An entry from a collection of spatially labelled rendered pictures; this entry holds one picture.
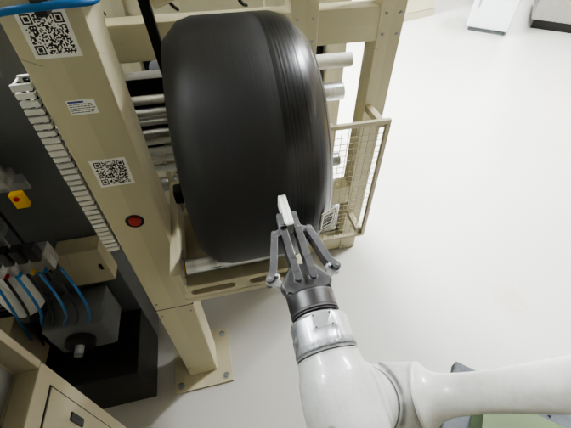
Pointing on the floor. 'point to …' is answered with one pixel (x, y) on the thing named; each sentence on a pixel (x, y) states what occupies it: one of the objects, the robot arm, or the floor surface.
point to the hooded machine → (492, 15)
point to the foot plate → (183, 382)
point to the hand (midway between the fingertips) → (285, 214)
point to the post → (65, 72)
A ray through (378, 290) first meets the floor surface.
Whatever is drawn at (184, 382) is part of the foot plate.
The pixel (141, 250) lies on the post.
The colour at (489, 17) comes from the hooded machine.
